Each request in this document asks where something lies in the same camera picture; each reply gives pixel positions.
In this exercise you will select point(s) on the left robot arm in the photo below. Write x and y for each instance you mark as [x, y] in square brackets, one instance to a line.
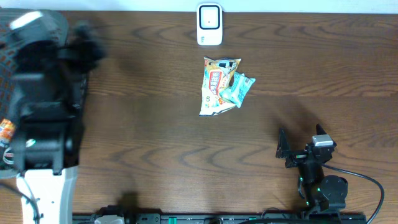
[45, 197]

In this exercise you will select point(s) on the white barcode scanner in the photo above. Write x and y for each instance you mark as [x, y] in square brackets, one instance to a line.
[209, 24]

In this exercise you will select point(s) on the large orange white snack bag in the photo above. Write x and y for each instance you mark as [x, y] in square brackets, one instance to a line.
[217, 76]

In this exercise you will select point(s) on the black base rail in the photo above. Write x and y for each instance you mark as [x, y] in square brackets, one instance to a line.
[116, 214]

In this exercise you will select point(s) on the orange red snack packet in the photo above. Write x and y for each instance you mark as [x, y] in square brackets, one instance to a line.
[7, 130]

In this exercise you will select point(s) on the black plastic mesh basket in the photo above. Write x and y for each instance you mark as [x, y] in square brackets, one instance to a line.
[6, 62]

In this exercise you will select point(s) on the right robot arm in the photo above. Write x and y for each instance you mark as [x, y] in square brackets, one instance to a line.
[324, 194]

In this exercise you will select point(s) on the green snack packet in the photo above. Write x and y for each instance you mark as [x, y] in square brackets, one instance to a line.
[238, 90]

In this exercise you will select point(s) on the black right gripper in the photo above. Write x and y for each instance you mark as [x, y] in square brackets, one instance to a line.
[296, 156]

